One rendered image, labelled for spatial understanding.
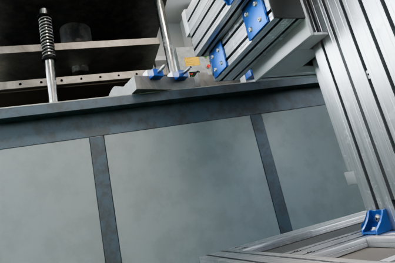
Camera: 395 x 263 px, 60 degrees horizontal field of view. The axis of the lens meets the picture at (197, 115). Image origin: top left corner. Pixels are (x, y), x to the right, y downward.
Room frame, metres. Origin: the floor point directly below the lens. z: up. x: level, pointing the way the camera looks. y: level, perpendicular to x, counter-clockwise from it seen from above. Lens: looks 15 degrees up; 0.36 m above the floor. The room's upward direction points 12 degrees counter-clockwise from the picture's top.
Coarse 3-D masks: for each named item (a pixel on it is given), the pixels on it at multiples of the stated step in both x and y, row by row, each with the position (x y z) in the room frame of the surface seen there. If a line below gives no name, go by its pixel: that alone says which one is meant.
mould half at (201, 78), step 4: (200, 72) 1.34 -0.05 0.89; (204, 72) 1.34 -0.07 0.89; (196, 76) 1.35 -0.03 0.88; (200, 76) 1.34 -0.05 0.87; (204, 76) 1.34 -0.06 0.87; (208, 76) 1.35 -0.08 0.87; (212, 76) 1.35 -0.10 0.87; (196, 80) 1.36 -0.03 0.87; (200, 80) 1.33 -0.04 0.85; (204, 80) 1.34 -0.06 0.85; (208, 80) 1.35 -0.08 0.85; (212, 80) 1.35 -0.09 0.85; (232, 80) 1.38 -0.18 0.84; (236, 80) 1.38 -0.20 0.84; (196, 84) 1.37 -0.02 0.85; (200, 84) 1.33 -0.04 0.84; (204, 84) 1.34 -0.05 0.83; (208, 84) 1.34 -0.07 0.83; (212, 84) 1.35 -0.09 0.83; (216, 84) 1.36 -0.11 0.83; (220, 84) 1.36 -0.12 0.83
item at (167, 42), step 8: (160, 0) 2.07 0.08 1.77; (160, 8) 2.07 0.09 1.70; (160, 16) 2.07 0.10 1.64; (160, 24) 2.08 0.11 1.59; (160, 32) 2.09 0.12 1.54; (168, 32) 2.08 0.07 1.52; (168, 40) 2.07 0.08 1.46; (168, 48) 2.07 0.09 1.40; (168, 56) 2.07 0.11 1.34; (168, 64) 2.08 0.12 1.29
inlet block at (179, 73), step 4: (188, 68) 1.18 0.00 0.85; (172, 72) 1.24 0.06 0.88; (176, 72) 1.22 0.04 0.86; (180, 72) 1.22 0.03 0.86; (184, 72) 1.21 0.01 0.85; (172, 76) 1.24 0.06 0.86; (176, 76) 1.23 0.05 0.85; (180, 76) 1.22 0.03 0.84; (184, 76) 1.22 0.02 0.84; (188, 76) 1.24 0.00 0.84
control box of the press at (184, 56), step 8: (176, 48) 2.22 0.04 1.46; (184, 48) 2.24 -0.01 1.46; (192, 48) 2.26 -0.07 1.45; (176, 56) 2.24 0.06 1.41; (184, 56) 2.24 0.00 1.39; (192, 56) 2.25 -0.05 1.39; (208, 56) 2.29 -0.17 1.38; (176, 64) 2.27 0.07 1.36; (184, 64) 2.23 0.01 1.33; (192, 64) 2.25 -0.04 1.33; (200, 64) 2.27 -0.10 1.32; (208, 64) 2.27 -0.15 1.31; (192, 72) 2.25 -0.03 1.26; (208, 72) 2.28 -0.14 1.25
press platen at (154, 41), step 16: (0, 48) 1.85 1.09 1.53; (16, 48) 1.87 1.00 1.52; (32, 48) 1.90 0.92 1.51; (64, 48) 1.96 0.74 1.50; (80, 48) 1.99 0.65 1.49; (96, 48) 2.03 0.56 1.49; (112, 48) 2.08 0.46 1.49; (128, 48) 2.13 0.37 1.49; (144, 48) 2.17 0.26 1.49; (0, 64) 1.97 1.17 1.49; (16, 64) 2.01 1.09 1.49; (32, 64) 2.06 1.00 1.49; (64, 64) 2.15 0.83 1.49; (80, 64) 2.20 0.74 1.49; (96, 64) 2.26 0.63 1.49; (112, 64) 2.31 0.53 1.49; (128, 64) 2.37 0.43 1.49; (144, 64) 2.43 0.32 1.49; (0, 80) 2.19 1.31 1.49; (16, 80) 2.24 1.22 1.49
